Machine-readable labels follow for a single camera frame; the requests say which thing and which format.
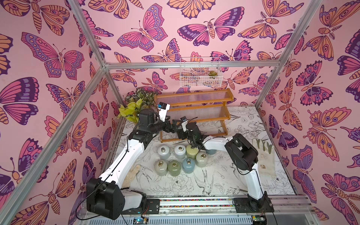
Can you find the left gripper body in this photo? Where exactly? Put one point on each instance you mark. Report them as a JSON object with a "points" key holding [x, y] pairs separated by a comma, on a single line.
{"points": [[165, 127]]}

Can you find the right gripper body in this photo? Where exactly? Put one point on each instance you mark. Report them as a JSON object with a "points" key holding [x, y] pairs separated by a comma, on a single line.
{"points": [[185, 133]]}

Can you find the white tea canister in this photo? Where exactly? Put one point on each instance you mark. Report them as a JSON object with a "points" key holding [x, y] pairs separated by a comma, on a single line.
{"points": [[180, 151], [164, 152]]}

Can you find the pale yellow-green tea canister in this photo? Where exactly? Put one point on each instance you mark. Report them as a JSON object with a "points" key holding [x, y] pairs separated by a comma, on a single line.
{"points": [[191, 152]]}

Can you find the blue tea canister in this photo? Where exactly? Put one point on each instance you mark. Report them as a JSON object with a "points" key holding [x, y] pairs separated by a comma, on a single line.
{"points": [[211, 152], [188, 165]]}

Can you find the pale green tea canister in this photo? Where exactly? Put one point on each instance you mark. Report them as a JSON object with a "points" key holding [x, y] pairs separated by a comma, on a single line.
{"points": [[201, 159]]}

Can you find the wooden three-tier shelf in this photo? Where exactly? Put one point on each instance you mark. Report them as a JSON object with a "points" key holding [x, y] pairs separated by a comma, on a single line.
{"points": [[200, 107]]}

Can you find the sage green tea canister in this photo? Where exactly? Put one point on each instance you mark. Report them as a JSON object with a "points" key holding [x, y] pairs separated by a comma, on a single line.
{"points": [[174, 168]]}

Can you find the cream tea canister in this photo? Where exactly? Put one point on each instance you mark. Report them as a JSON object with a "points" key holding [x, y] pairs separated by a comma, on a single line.
{"points": [[160, 167]]}

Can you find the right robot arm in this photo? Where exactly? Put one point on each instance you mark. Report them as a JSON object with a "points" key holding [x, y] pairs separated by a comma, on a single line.
{"points": [[243, 154]]}

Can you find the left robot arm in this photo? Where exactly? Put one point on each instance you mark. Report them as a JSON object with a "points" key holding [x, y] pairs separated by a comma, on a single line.
{"points": [[105, 195]]}

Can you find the striped leaf potted plant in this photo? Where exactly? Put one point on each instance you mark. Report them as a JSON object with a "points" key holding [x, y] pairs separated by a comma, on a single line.
{"points": [[147, 97]]}

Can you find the beige work glove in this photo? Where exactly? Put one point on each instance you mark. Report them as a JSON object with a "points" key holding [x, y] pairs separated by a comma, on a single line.
{"points": [[131, 176]]}

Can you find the small succulent in basket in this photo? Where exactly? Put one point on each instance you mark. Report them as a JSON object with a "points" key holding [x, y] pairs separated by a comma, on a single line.
{"points": [[212, 74]]}

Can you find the beige cloth tool pouch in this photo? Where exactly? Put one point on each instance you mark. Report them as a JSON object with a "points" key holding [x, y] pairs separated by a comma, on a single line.
{"points": [[266, 157]]}

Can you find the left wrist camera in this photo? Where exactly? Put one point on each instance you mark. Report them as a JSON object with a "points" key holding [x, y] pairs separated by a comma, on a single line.
{"points": [[163, 108]]}

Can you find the white wire wall basket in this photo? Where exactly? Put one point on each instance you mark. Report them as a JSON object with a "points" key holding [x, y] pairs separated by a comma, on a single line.
{"points": [[194, 73]]}

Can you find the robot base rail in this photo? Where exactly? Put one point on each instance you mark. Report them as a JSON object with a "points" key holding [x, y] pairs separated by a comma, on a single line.
{"points": [[214, 210]]}

